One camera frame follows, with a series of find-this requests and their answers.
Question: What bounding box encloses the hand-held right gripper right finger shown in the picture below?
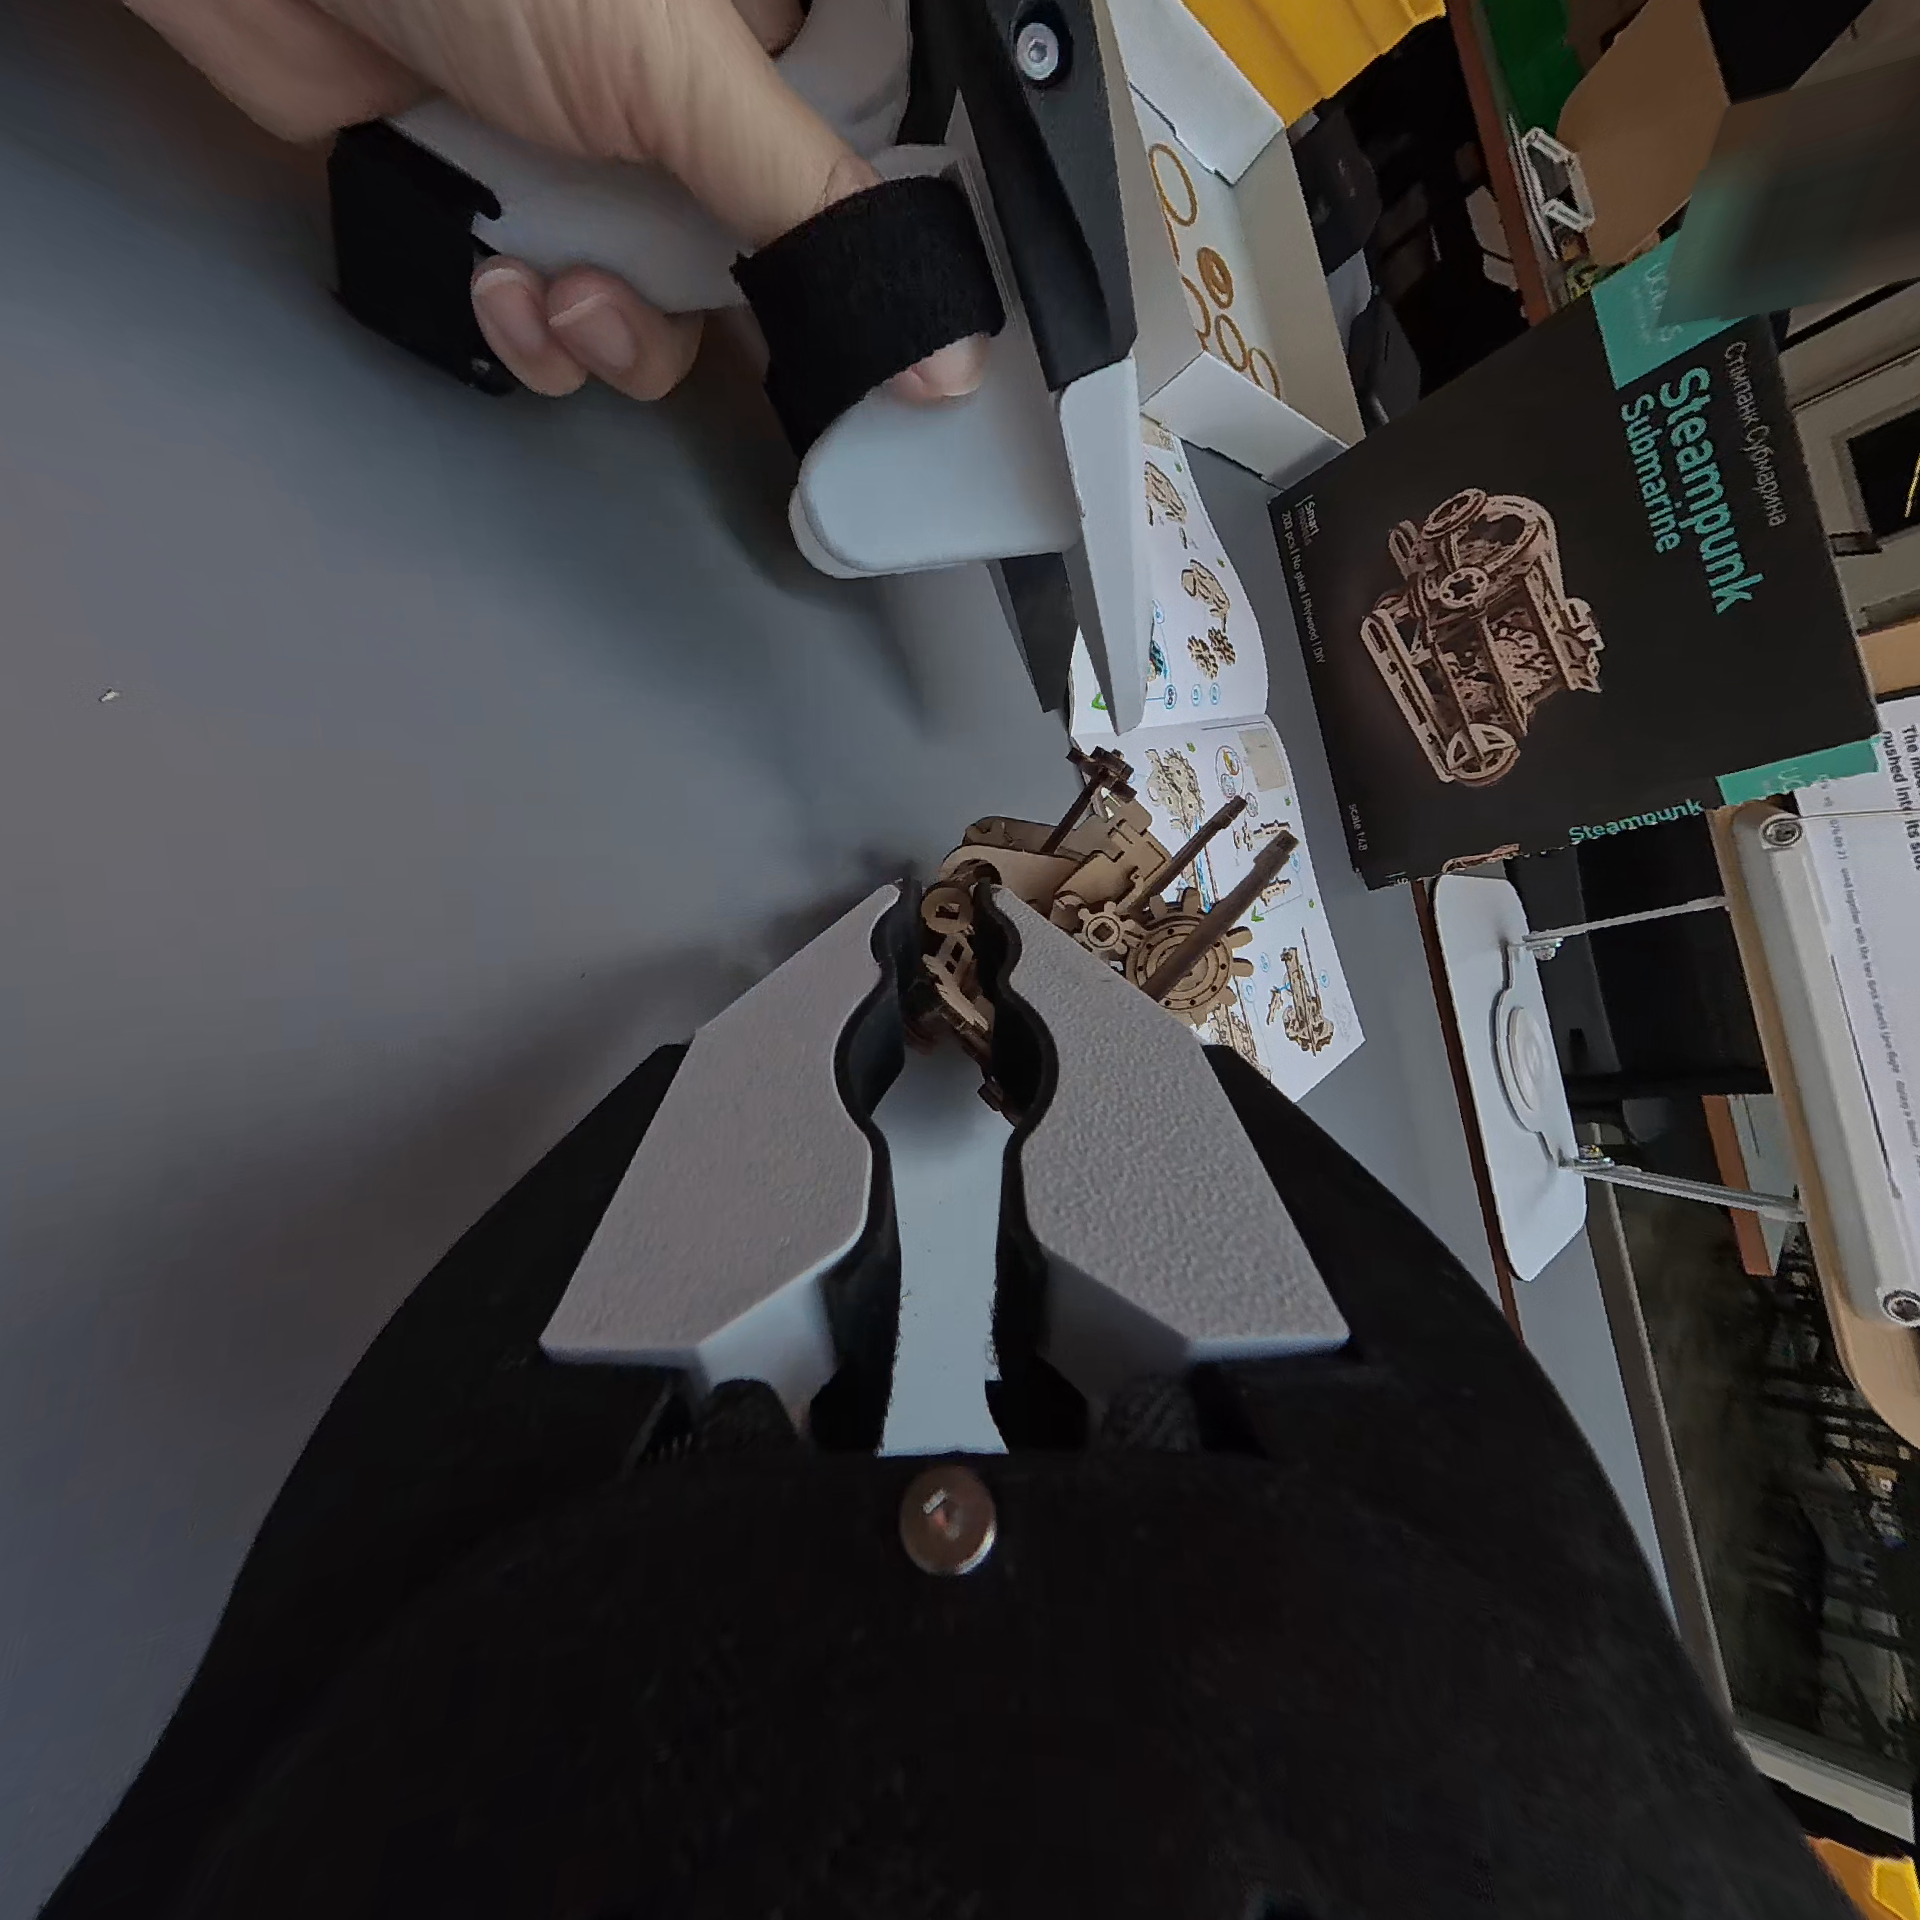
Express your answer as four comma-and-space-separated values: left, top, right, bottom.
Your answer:
975, 882, 1348, 1454

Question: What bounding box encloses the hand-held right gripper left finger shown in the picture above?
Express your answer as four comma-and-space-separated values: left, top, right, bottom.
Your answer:
536, 882, 920, 1454

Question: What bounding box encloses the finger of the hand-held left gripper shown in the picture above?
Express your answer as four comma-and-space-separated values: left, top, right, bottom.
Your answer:
996, 352, 1161, 736

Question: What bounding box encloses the wooden gear mechanism model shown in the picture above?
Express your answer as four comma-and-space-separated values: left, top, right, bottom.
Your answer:
895, 743, 1304, 1124

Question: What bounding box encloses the grey desk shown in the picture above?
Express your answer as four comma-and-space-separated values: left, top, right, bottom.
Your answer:
0, 0, 1518, 1912

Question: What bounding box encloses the person's left hand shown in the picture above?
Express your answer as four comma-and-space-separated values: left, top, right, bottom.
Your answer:
119, 0, 995, 407

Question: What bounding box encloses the white assembly instruction booklet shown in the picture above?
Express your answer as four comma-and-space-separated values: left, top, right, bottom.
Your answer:
1064, 410, 1367, 1104

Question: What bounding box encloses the pile of wooden rings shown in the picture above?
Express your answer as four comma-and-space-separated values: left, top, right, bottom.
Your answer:
1148, 151, 1286, 404

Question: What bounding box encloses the white cardboard box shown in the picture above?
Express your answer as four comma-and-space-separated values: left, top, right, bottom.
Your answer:
1110, 0, 1367, 488

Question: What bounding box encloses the grey tray with disc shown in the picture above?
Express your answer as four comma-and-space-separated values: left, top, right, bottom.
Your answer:
1430, 720, 1920, 1413

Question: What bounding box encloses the yellow plastic bin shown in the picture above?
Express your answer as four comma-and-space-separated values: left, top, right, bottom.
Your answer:
1177, 0, 1449, 120

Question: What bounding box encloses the black model kit box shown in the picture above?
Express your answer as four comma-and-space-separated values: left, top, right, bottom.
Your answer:
1267, 276, 1883, 894

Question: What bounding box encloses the brown cardboard box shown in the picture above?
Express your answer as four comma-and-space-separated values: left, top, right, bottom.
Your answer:
1557, 0, 1742, 271

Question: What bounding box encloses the printed paper sheet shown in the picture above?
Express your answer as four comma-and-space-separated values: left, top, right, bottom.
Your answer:
1792, 720, 1920, 1185

